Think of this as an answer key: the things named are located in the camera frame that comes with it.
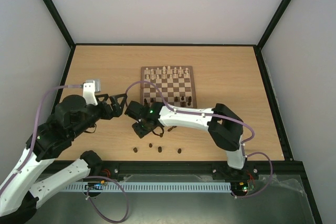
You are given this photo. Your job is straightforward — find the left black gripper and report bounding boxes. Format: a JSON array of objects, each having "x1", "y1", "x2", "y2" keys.
[{"x1": 71, "y1": 93, "x2": 129, "y2": 137}]

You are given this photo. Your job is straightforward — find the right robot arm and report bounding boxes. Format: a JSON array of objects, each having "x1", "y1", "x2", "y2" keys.
[{"x1": 125, "y1": 101, "x2": 247, "y2": 178}]

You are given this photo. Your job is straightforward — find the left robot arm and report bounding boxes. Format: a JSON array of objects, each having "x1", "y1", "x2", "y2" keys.
[{"x1": 1, "y1": 94, "x2": 127, "y2": 223}]

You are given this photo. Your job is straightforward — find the wooden chess board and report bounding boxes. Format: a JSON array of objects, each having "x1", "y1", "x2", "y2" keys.
[{"x1": 140, "y1": 74, "x2": 197, "y2": 109}]

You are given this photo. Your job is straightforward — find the white chess pieces row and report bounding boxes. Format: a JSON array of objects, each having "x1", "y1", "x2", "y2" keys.
[{"x1": 140, "y1": 66, "x2": 193, "y2": 83}]

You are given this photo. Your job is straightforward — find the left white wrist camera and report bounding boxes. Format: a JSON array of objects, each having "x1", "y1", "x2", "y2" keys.
[{"x1": 82, "y1": 79, "x2": 101, "y2": 105}]

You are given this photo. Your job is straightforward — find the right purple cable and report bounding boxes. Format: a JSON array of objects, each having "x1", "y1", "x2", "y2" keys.
[{"x1": 125, "y1": 80, "x2": 274, "y2": 199}]

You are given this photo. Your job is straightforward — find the purple cable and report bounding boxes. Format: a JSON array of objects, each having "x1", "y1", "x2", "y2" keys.
[
  {"x1": 125, "y1": 80, "x2": 274, "y2": 199},
  {"x1": 0, "y1": 83, "x2": 130, "y2": 221}
]

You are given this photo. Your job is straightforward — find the light blue cable duct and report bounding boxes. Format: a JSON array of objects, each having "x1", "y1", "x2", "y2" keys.
[{"x1": 62, "y1": 181, "x2": 232, "y2": 194}]

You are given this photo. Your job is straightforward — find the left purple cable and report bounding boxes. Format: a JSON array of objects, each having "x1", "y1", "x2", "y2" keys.
[{"x1": 0, "y1": 83, "x2": 130, "y2": 221}]

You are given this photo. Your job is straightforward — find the black aluminium frame rail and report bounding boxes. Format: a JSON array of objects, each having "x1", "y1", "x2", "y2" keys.
[{"x1": 26, "y1": 159, "x2": 305, "y2": 180}]

